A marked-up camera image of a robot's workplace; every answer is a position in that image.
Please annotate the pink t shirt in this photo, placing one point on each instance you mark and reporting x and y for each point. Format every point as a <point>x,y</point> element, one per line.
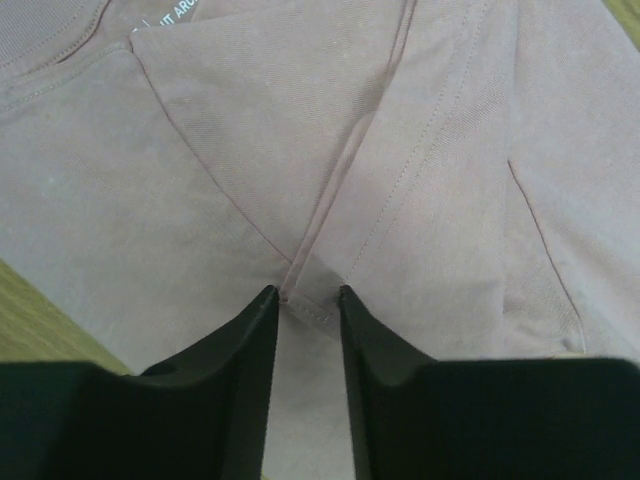
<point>470,168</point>

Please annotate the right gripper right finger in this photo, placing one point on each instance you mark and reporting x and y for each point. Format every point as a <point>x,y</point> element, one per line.
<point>415,417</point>

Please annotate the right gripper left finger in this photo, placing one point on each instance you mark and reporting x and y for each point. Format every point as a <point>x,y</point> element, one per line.
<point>199,414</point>

